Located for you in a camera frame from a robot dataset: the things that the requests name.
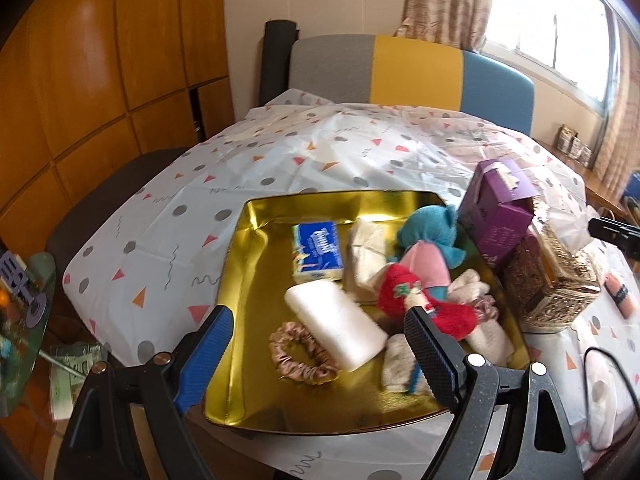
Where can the white fuzzy sock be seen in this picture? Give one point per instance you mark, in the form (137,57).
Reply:
(492,342)
(470,285)

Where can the teal plush toy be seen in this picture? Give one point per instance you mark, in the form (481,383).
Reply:
(430,227)

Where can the white tissue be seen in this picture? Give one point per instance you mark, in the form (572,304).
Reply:
(575,230)

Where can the white soft pad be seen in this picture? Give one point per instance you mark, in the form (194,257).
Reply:
(602,400)

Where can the red fuzzy christmas sock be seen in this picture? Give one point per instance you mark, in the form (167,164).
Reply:
(395,290)

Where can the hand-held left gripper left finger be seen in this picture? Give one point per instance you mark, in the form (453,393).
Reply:
(210,355)

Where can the large bright window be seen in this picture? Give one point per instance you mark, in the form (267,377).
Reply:
(550,10)

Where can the grey yellow blue headboard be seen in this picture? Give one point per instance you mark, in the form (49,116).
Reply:
(415,70)

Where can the wooden wardrobe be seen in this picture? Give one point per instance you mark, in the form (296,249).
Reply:
(100,60)

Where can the green printed papers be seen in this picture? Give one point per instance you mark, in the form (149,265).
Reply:
(70,375)

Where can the purple cardboard box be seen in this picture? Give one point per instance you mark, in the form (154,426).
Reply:
(495,210)

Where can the small printed cardboard boxes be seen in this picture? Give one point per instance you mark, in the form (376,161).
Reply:
(575,145)

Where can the cream mesh cloth roll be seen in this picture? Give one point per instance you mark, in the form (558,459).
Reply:
(365,250)

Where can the printed plastic tablecloth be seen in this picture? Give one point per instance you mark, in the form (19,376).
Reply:
(200,185)

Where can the wooden desk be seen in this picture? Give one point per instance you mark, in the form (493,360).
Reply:
(600,190)

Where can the gold tray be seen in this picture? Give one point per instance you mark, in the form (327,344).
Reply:
(260,270)

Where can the beige patterned curtain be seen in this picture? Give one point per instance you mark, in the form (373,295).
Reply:
(440,5)
(617,110)

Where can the blue chair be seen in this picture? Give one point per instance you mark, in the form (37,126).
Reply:
(634,185)

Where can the glass side table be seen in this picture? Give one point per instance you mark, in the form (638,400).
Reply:
(42,280)

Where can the dark brown bench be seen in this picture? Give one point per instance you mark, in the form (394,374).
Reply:
(100,195)

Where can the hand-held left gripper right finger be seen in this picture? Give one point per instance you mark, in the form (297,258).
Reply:
(430,355)

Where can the gold embossed tissue box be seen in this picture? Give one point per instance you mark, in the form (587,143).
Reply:
(550,280)

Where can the black rolled mat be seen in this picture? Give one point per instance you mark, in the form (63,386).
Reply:
(277,60)

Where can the white sponge block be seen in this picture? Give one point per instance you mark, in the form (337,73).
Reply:
(335,320)

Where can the blue tissue pack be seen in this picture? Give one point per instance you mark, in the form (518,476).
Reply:
(317,250)

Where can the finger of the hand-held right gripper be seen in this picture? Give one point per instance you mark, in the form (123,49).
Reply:
(615,232)

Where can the dusty pink satin scrunchie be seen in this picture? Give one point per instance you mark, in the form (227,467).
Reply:
(486,307)
(280,350)

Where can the purple plastic ornament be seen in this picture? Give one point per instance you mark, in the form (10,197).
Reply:
(15,285)

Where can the light pink sock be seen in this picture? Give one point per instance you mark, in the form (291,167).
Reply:
(425,265)

